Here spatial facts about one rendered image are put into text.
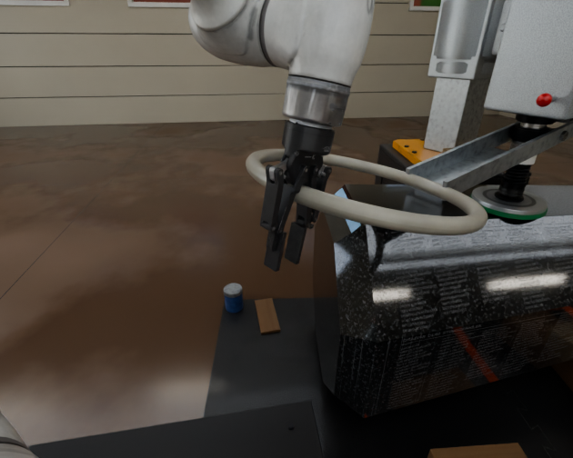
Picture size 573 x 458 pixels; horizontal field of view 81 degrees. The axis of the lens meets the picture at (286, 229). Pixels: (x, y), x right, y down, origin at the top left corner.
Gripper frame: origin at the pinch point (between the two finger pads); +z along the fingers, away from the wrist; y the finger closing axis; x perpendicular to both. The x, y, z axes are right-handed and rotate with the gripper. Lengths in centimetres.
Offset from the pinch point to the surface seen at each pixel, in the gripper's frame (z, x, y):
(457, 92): -41, 29, 148
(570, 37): -49, -17, 69
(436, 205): 1, 0, 75
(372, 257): 14.7, 3.4, 45.6
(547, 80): -39, -16, 71
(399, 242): 10, 0, 53
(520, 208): -5, -22, 82
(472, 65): -52, 24, 141
